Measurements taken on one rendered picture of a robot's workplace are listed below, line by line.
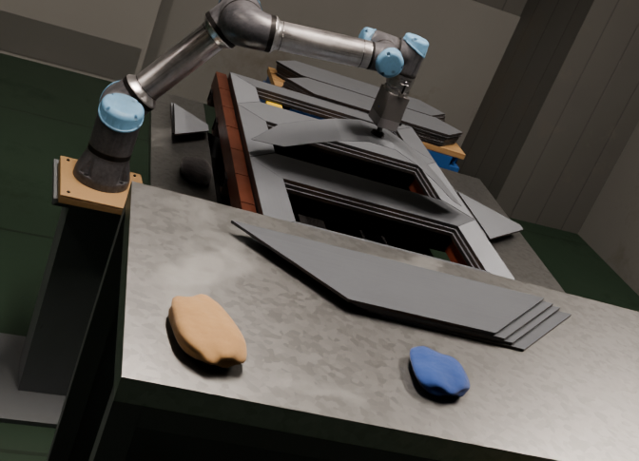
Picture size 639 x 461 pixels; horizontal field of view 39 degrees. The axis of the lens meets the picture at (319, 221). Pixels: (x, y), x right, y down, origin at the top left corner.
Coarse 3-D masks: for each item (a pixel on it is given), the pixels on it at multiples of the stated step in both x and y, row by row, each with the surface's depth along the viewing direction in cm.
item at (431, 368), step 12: (420, 348) 146; (420, 360) 142; (432, 360) 143; (444, 360) 144; (456, 360) 146; (420, 372) 139; (432, 372) 140; (444, 372) 141; (456, 372) 142; (420, 384) 139; (432, 384) 137; (444, 384) 138; (456, 384) 140; (468, 384) 142
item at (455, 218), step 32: (256, 160) 258; (288, 160) 267; (384, 160) 304; (256, 192) 239; (288, 192) 254; (320, 192) 257; (352, 192) 263; (384, 192) 272; (416, 224) 265; (448, 224) 269
